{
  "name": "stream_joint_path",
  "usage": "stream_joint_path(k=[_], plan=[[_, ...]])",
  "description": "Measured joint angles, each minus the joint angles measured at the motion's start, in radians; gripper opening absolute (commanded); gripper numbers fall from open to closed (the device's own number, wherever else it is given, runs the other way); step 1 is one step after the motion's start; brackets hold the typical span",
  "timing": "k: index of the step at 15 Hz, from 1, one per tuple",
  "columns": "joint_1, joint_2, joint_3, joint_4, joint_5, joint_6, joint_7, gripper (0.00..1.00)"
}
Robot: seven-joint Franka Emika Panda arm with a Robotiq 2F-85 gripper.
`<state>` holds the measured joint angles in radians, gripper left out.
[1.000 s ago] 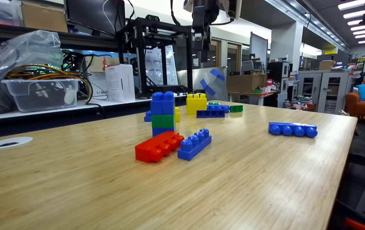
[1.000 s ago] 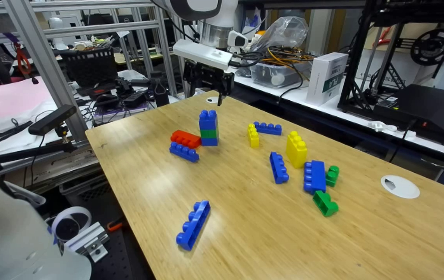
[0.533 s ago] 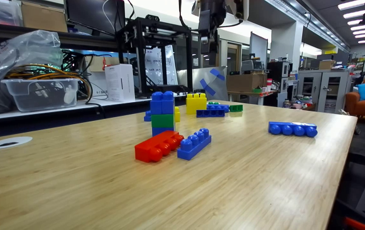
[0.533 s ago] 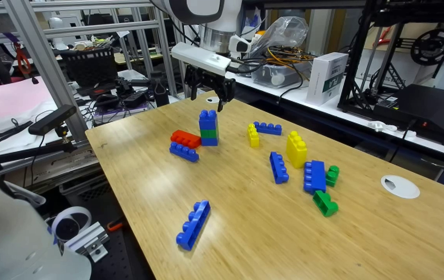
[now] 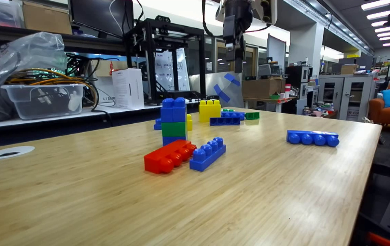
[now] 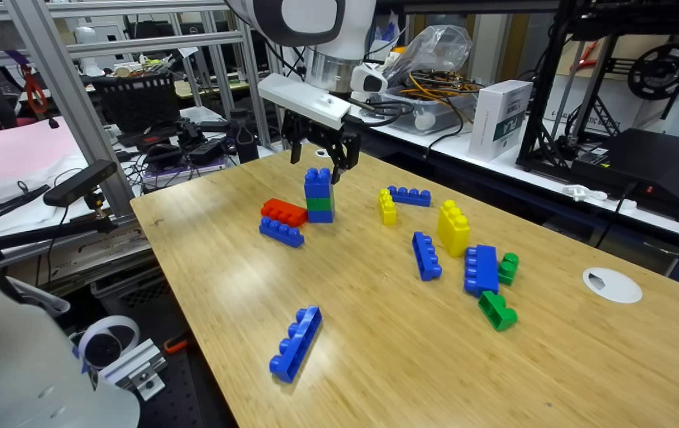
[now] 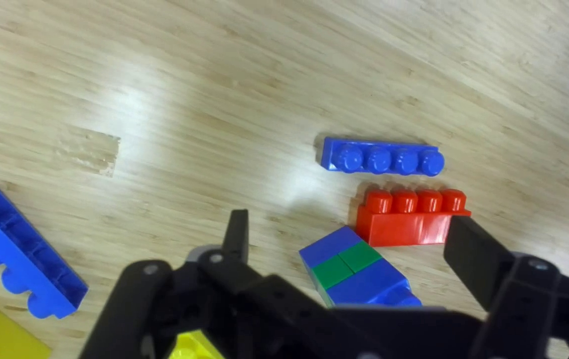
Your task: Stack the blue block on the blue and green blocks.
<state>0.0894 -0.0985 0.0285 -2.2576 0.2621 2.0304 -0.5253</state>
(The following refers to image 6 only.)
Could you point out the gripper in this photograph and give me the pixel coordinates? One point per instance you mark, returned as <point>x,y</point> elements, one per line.
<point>339,138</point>

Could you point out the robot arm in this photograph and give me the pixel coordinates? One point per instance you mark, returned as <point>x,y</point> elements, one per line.
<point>327,35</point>

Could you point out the small green block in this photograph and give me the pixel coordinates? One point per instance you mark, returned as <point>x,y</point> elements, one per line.
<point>318,204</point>
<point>508,270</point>

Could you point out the small blue block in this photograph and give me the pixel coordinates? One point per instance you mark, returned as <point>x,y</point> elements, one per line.
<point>320,216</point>

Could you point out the red block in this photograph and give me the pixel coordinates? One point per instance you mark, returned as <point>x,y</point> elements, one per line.
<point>283,212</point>

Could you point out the small yellow block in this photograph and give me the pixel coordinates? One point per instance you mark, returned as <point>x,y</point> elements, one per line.
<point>387,208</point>

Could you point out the large yellow block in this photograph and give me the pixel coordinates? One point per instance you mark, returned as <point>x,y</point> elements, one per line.
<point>453,232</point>

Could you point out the long blue block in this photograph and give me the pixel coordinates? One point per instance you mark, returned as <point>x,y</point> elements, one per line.
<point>295,346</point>

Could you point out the wide blue block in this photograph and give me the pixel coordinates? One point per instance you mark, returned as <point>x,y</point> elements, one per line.
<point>481,270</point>

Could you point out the heap of black gear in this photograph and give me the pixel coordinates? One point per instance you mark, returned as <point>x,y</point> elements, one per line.
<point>194,148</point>

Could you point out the clear plastic bag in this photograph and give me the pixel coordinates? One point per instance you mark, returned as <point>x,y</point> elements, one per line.
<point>434,50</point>

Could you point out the white cardboard box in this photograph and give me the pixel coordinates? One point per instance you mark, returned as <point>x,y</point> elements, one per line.
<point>497,122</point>

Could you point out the black mesh basket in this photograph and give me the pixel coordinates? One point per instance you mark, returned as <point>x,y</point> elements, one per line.
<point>137,101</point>

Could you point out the small white plastic part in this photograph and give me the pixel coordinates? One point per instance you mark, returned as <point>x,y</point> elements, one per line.
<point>580,192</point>

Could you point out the white tape roll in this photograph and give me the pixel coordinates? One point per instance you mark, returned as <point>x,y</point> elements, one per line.
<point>107,336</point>

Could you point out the pink sheet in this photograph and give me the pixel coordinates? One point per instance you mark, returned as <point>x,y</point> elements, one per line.
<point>12,151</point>

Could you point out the black 3d printer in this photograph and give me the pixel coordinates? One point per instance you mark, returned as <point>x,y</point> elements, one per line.
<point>654,166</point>

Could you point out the black filament spool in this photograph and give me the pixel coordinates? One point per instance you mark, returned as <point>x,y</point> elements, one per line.
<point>663,71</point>

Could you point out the camera on mount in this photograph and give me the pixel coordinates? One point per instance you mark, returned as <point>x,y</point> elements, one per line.
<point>81,183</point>

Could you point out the aluminium frame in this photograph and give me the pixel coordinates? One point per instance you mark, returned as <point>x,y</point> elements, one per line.
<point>60,77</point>

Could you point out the aluminium bracket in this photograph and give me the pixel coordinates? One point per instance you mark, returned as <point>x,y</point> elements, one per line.
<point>140,368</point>

